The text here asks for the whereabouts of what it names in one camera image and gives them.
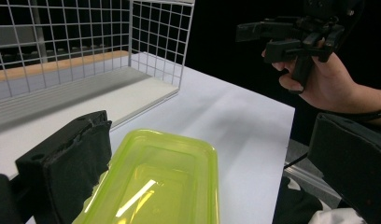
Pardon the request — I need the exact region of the dark cloth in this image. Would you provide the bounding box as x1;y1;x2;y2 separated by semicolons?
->
272;175;324;224

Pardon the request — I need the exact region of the white cloth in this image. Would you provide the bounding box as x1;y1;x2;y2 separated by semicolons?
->
307;206;369;224

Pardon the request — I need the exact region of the green plastic container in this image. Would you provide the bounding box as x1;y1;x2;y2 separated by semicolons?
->
72;128;220;224

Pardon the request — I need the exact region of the black cable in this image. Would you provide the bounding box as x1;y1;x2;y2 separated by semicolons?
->
283;151;310;171

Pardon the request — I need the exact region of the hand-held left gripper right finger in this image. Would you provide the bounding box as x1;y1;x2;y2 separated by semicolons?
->
306;112;381;224

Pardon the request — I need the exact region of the white wire rack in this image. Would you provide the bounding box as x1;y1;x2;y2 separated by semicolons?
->
0;0;196;135

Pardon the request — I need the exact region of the black wrist strap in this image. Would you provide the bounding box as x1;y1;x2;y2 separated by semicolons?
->
322;105;381;123

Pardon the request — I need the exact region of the wooden board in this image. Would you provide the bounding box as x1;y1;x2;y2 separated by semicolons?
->
0;49;131;84

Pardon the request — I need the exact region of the metal rail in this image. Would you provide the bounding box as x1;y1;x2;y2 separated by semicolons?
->
284;138;343;209

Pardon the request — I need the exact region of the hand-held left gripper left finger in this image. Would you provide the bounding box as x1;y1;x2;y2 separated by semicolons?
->
15;109;114;224

